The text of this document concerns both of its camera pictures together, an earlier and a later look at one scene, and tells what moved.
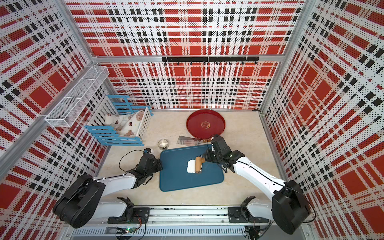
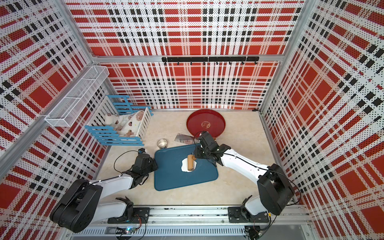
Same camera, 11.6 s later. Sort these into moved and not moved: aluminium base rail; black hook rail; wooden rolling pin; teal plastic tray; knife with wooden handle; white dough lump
Moved: white dough lump; wooden rolling pin
Not moved: black hook rail; aluminium base rail; knife with wooden handle; teal plastic tray
